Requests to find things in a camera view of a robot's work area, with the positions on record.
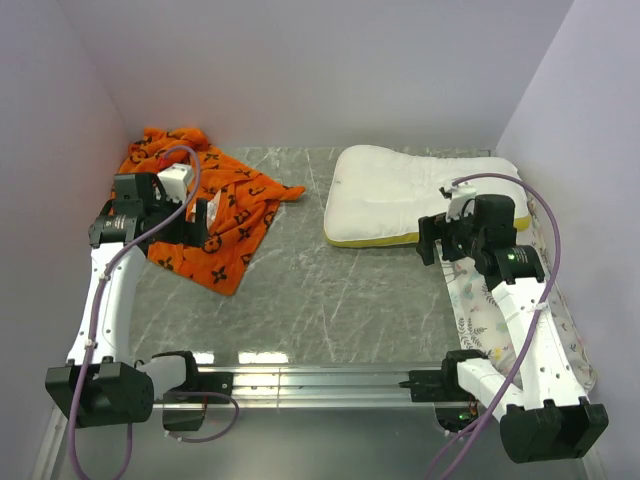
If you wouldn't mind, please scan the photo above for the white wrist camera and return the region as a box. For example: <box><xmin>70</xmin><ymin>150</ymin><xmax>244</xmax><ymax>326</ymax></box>
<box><xmin>439</xmin><ymin>182</ymin><xmax>477</xmax><ymax>222</ymax></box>
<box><xmin>157</xmin><ymin>163</ymin><xmax>195</xmax><ymax>203</ymax></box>

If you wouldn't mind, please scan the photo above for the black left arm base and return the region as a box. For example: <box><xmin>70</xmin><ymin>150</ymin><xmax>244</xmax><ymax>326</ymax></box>
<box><xmin>161</xmin><ymin>371</ymin><xmax>234</xmax><ymax>433</ymax></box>

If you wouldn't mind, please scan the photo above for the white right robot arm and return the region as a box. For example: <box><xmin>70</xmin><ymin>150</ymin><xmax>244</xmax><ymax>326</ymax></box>
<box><xmin>417</xmin><ymin>194</ymin><xmax>609</xmax><ymax>464</ymax></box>

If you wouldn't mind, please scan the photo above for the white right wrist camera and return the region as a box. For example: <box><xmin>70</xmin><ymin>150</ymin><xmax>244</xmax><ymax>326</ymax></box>
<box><xmin>439</xmin><ymin>182</ymin><xmax>477</xmax><ymax>222</ymax></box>

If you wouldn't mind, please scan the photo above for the aluminium mounting rail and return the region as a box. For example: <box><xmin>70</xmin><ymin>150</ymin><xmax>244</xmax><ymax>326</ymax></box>
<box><xmin>149</xmin><ymin>363</ymin><xmax>481</xmax><ymax>410</ymax></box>

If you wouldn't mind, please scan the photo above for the white pillow yellow edge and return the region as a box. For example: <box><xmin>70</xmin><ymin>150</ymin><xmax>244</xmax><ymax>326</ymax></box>
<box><xmin>324</xmin><ymin>145</ymin><xmax>519</xmax><ymax>248</ymax></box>

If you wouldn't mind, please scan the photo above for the orange patterned pillowcase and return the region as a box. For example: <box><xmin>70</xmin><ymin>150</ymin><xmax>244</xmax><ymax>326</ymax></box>
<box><xmin>119</xmin><ymin>128</ymin><xmax>305</xmax><ymax>296</ymax></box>

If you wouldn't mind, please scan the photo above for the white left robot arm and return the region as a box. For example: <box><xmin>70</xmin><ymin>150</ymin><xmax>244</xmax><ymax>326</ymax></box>
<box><xmin>45</xmin><ymin>165</ymin><xmax>208</xmax><ymax>428</ymax></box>

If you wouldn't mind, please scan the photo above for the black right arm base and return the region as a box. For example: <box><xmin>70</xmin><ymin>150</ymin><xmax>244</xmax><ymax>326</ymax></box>
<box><xmin>399</xmin><ymin>369</ymin><xmax>479</xmax><ymax>433</ymax></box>

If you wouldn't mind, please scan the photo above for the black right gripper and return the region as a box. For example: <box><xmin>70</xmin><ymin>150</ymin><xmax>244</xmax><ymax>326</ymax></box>
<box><xmin>416</xmin><ymin>202</ymin><xmax>486</xmax><ymax>265</ymax></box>

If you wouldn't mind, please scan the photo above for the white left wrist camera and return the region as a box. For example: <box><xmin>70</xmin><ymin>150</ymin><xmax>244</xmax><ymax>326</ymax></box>
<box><xmin>157</xmin><ymin>163</ymin><xmax>195</xmax><ymax>203</ymax></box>

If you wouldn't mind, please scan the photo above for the floral deer print pillow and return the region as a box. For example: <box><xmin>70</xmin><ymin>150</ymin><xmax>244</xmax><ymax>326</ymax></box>
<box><xmin>437</xmin><ymin>197</ymin><xmax>598</xmax><ymax>396</ymax></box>

